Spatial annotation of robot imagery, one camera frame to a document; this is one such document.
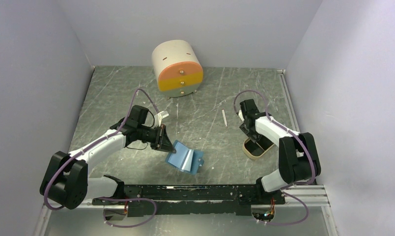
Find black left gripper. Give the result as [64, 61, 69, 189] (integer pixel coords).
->
[138, 123, 176, 153]

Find blue leather card holder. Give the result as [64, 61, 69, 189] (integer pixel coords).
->
[165, 140, 204, 175]

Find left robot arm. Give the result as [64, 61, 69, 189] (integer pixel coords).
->
[39, 105, 176, 210]

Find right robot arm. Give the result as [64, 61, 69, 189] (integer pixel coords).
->
[238, 99, 321, 204]

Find beige card tray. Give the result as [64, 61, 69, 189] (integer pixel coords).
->
[242, 136, 275, 160]

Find white pen red cap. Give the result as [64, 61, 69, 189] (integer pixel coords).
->
[221, 109, 228, 127]

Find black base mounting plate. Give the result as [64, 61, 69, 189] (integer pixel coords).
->
[91, 184, 285, 217]

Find round cream drawer cabinet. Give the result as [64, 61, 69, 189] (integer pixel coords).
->
[152, 39, 203, 98]

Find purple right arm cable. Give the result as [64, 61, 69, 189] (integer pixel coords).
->
[233, 90, 317, 226]

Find right side aluminium rail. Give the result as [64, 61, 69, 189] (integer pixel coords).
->
[277, 69, 315, 186]

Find aluminium frame rail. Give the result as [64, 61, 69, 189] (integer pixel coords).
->
[34, 184, 338, 236]

